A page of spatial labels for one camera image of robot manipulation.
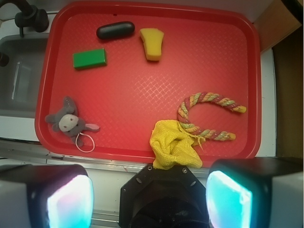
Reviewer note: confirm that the grey plush donkey toy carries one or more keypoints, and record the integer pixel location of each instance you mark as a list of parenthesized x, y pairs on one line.
[(67, 121)]

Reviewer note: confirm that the multicolour twisted rope toy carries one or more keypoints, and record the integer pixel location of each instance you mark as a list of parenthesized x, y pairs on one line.
[(194, 111)]

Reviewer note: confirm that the green rectangular block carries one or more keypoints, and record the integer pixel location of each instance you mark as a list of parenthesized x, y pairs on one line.
[(89, 59)]

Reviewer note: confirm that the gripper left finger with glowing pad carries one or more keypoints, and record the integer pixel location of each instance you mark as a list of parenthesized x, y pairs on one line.
[(45, 196)]

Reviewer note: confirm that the brown cardboard box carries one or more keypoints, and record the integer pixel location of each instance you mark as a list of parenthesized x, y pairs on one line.
[(279, 20)]

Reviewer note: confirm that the yellow knitted cloth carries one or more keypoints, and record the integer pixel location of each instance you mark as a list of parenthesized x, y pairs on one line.
[(172, 145)]

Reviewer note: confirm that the black faucet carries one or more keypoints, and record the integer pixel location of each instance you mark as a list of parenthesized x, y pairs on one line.
[(28, 17)]

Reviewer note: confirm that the black oval case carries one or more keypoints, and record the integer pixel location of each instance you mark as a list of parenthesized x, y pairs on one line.
[(115, 30)]

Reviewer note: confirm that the grey sink basin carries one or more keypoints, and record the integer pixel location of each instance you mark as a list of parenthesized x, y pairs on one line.
[(20, 78)]

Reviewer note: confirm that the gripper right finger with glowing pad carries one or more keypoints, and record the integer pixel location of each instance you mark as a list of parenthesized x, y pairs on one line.
[(263, 192)]

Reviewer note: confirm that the yellow sponge wedge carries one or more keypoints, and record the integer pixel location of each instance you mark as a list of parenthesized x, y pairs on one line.
[(152, 42)]

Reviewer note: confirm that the red plastic tray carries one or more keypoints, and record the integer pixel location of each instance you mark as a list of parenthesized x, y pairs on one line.
[(203, 50)]

